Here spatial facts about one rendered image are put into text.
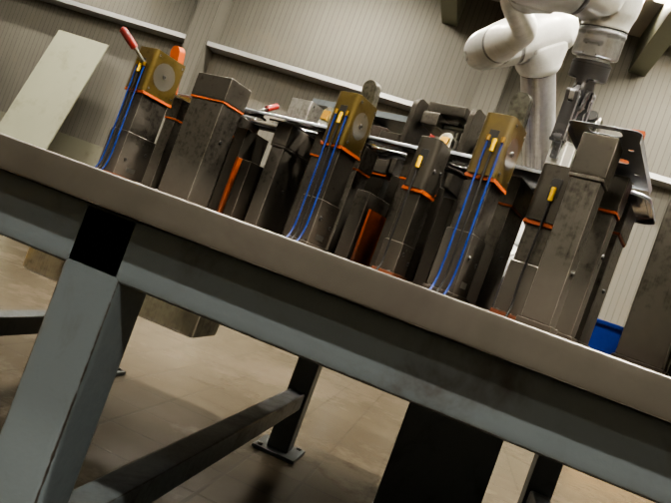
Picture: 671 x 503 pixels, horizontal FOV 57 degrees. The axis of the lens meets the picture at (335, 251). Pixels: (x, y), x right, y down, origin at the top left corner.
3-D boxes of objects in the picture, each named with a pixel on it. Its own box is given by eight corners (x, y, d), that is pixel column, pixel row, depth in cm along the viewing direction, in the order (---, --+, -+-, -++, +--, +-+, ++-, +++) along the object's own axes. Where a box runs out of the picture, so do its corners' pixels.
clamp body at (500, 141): (411, 288, 108) (479, 104, 109) (435, 297, 118) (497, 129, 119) (445, 301, 105) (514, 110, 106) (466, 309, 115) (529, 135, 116)
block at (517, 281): (480, 314, 103) (538, 156, 104) (499, 321, 113) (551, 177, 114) (522, 329, 99) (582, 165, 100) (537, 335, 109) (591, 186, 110)
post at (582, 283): (539, 333, 102) (598, 170, 102) (545, 335, 106) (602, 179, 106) (570, 344, 99) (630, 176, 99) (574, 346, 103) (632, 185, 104)
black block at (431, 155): (360, 270, 119) (413, 129, 120) (382, 278, 128) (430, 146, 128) (383, 278, 116) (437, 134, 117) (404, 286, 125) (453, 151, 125)
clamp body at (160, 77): (81, 168, 162) (130, 40, 163) (122, 184, 174) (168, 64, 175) (101, 176, 158) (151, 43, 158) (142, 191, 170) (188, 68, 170)
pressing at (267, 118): (144, 85, 179) (146, 80, 179) (196, 115, 199) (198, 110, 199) (650, 198, 107) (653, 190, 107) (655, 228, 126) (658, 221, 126)
